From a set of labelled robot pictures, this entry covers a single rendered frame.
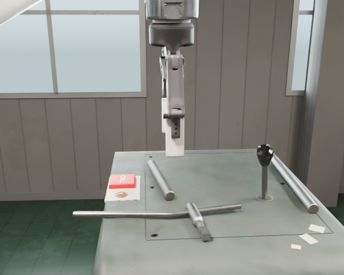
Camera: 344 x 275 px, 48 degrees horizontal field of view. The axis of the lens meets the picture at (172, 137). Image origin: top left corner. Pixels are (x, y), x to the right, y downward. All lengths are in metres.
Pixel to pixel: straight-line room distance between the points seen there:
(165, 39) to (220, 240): 0.36
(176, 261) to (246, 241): 0.14
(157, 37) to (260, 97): 2.93
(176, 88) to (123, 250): 0.29
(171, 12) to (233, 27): 2.78
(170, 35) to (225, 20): 2.76
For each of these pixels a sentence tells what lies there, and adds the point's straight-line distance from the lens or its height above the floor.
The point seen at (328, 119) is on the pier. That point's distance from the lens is 3.48.
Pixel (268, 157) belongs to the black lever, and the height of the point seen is 1.38.
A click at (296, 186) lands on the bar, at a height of 1.28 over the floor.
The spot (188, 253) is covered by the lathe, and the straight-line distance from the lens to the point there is 0.67.
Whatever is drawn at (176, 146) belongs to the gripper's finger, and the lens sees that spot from 0.63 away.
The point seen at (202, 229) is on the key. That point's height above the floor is 1.27.
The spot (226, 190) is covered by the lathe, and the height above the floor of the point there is 1.26.
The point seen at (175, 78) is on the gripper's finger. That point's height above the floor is 1.54.
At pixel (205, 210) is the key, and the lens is 0.77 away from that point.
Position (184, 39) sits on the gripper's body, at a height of 1.60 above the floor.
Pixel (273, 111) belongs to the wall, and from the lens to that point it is 3.59.
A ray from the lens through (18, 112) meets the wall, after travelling 3.61.
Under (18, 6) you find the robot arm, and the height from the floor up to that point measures 1.65.
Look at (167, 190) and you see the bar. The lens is 0.84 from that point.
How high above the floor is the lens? 1.63
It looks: 17 degrees down
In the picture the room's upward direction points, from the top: straight up
